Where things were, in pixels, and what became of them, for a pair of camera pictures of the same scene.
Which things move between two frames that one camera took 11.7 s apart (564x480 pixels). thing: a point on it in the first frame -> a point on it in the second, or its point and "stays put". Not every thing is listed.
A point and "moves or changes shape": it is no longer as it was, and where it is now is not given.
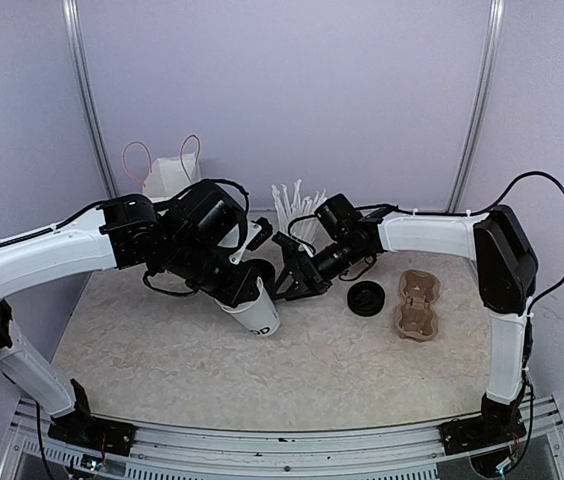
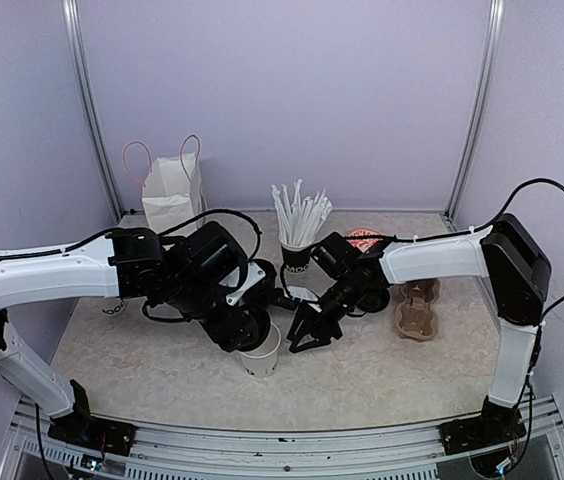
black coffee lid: x=365 y=298 stays put
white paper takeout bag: x=164 y=178 stays put
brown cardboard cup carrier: x=417 y=317 stays put
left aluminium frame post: x=87 y=93 stays put
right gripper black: x=305 y=272 -> x=321 y=327
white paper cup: x=258 y=314 moves or changes shape
